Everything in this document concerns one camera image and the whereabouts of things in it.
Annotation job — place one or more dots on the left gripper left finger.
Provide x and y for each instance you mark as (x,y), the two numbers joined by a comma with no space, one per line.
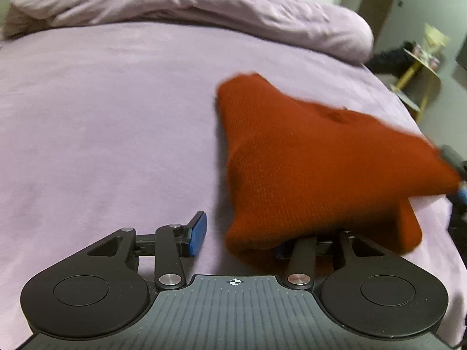
(114,260)

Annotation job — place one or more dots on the yellow-legged side table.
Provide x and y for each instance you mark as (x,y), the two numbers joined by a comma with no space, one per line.
(414,87)

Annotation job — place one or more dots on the cream flower bouquet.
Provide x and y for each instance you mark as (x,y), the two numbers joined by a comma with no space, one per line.
(434,41)

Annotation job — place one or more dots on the red knitted garment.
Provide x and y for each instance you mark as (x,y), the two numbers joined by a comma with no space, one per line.
(297,168)

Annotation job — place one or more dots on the purple bed sheet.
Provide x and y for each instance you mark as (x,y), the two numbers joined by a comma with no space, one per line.
(115,126)

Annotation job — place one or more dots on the rolled purple duvet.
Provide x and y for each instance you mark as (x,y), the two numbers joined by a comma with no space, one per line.
(317,26)

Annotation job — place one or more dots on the black clothes pile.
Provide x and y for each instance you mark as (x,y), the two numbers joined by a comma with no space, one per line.
(394,62)

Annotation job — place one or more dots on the wall television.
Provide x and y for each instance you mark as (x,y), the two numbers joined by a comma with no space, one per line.
(461,57)

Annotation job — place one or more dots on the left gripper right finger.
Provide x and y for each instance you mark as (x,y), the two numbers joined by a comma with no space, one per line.
(341,254)

